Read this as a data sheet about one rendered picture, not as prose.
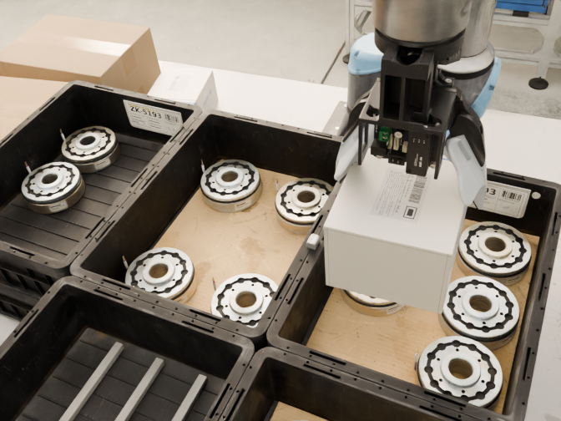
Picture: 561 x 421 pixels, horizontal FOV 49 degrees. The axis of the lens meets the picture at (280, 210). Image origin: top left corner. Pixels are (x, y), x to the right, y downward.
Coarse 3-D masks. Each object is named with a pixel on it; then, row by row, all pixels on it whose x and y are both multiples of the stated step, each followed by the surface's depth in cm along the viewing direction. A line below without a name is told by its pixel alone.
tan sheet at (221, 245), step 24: (264, 192) 106; (192, 216) 103; (216, 216) 103; (240, 216) 102; (264, 216) 102; (168, 240) 100; (192, 240) 100; (216, 240) 99; (240, 240) 99; (264, 240) 98; (288, 240) 98; (216, 264) 96; (240, 264) 95; (264, 264) 95; (288, 264) 94; (216, 288) 92
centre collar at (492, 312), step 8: (464, 296) 83; (472, 296) 83; (480, 296) 83; (488, 296) 83; (464, 304) 82; (496, 304) 82; (472, 312) 81; (480, 312) 81; (488, 312) 81; (496, 312) 81
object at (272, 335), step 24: (552, 216) 84; (552, 240) 81; (312, 264) 81; (552, 264) 78; (288, 312) 76; (528, 336) 71; (312, 360) 71; (336, 360) 71; (528, 360) 69; (384, 384) 68; (408, 384) 68; (528, 384) 67; (456, 408) 65; (480, 408) 65
